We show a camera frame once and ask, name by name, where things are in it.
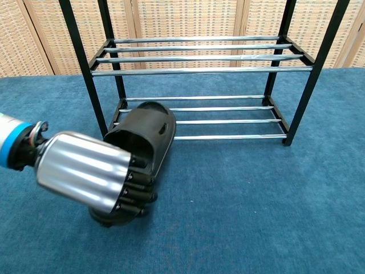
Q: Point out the blue carpet table cover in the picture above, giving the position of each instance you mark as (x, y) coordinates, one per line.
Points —
(242, 205)

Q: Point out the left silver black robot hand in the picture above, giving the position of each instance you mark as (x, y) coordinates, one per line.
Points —
(80, 168)

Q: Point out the black chrome shoe rack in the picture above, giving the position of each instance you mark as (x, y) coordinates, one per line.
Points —
(199, 70)

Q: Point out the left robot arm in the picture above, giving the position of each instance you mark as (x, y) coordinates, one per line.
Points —
(10, 137)

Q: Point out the woven bamboo folding screen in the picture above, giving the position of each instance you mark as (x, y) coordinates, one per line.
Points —
(185, 17)

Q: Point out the black slide sandal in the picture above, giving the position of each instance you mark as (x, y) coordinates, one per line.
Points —
(159, 120)

